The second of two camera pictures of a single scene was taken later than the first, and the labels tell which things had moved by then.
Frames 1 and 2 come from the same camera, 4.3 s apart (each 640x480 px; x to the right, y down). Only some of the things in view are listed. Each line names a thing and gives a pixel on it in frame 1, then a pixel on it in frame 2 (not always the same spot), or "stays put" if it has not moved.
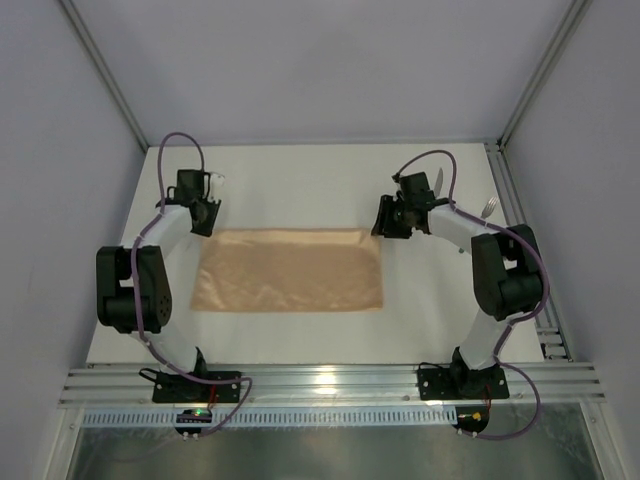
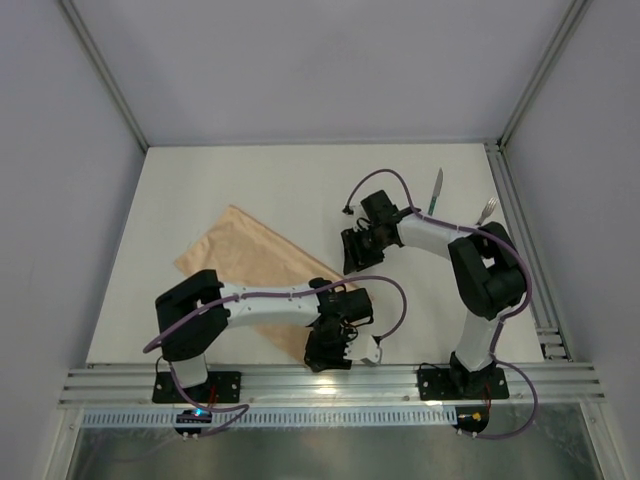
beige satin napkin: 289,269 -> 288,336
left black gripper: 208,218 -> 327,351
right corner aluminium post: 574,13 stays put
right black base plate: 453,383 stays put
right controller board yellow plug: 471,419 stays put
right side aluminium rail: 550,335 stays put
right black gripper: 385,218 -> 358,246
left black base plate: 177,387 stays put
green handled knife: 438,183 stays put
